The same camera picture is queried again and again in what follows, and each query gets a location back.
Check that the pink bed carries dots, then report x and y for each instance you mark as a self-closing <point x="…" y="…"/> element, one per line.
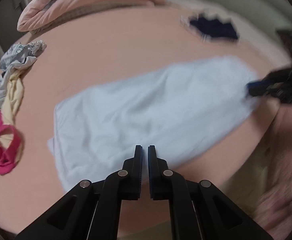
<point x="111" y="55"/>

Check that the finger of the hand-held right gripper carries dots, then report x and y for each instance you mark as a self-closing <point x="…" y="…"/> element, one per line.
<point x="258" y="88"/>

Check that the pink folded quilt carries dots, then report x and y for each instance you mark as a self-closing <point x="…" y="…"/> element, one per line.
<point x="86" y="0"/>

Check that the white t-shirt navy trim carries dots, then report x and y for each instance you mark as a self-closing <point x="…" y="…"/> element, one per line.
<point x="148" y="100"/>

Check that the grey-green padded headboard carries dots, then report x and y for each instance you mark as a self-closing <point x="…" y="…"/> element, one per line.
<point x="248" y="0"/>

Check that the pink fluffy rug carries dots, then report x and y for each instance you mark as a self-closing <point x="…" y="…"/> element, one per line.
<point x="285" y="167"/>

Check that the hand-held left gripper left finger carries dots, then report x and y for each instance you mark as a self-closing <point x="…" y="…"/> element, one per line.
<point x="139" y="162"/>

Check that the pale pink pillow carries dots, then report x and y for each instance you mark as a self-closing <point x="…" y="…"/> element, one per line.
<point x="186" y="2"/>
<point x="260" y="50"/>

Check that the pink and cream garment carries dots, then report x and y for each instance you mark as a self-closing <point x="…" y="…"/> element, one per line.
<point x="1" y="165"/>

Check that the small patterned garment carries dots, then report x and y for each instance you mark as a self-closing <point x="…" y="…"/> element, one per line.
<point x="37" y="47"/>

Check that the grey printed garment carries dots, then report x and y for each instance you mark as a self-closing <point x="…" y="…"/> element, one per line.
<point x="16" y="52"/>

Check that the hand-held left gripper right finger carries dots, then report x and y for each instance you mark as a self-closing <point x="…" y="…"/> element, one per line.
<point x="151" y="162"/>

